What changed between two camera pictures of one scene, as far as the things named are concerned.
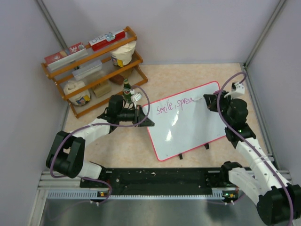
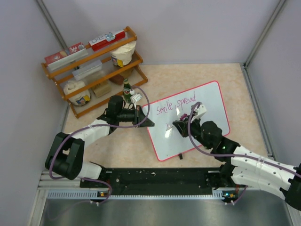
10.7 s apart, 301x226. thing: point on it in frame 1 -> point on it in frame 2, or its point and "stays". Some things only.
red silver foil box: (62, 58) stays
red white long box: (112, 37) stays
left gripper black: (138, 116) stays
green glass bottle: (127, 92) stays
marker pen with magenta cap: (215, 92) -> (182, 117)
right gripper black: (211, 102) -> (182, 125)
